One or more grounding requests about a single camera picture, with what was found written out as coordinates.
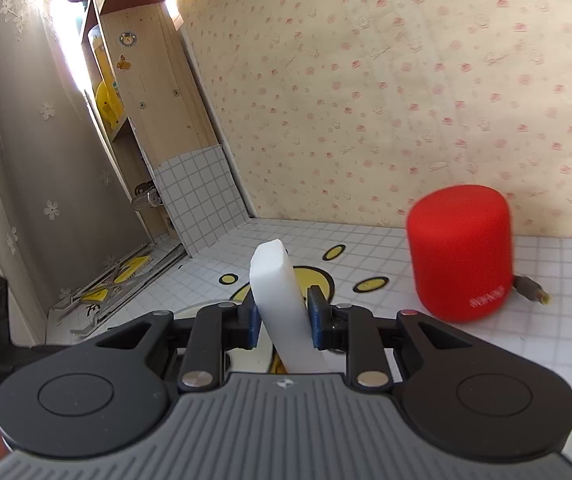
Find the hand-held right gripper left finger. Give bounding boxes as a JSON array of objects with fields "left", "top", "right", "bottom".
[{"left": 93, "top": 287, "right": 261, "bottom": 393}]

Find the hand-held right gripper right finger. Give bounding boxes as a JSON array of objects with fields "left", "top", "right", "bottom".
[{"left": 307, "top": 285, "right": 471, "bottom": 388}]

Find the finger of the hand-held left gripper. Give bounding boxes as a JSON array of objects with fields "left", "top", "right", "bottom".
[{"left": 10, "top": 342, "right": 76, "bottom": 372}]

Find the white sponge block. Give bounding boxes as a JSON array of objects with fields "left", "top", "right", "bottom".
[{"left": 249, "top": 240, "right": 329, "bottom": 375}]

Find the yellow cartoon face sticker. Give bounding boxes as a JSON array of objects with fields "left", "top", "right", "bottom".
[{"left": 218, "top": 244, "right": 391, "bottom": 306}]

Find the metal window track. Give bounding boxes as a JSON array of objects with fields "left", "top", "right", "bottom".
[{"left": 51, "top": 242, "right": 187, "bottom": 331}]

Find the white grid panel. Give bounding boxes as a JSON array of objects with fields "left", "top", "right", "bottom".
[{"left": 153, "top": 144, "right": 251, "bottom": 257}]

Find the red cylindrical speaker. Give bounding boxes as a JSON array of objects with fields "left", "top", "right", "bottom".
[{"left": 406, "top": 185, "right": 516, "bottom": 323}]

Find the grey floral lace curtain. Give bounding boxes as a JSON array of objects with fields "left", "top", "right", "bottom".
[{"left": 0, "top": 0, "right": 151, "bottom": 321}]

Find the wooden shelf unit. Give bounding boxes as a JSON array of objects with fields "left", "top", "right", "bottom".
[{"left": 78, "top": 0, "right": 253, "bottom": 258}]

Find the yellow plastic toy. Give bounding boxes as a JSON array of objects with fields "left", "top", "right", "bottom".
[{"left": 95, "top": 80, "right": 124, "bottom": 128}]

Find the yellow bottle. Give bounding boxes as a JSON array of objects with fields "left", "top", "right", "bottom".
[{"left": 87, "top": 25, "right": 117, "bottom": 86}]

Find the brown cable plug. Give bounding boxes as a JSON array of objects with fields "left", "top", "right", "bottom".
[{"left": 513, "top": 274, "right": 551, "bottom": 306}]

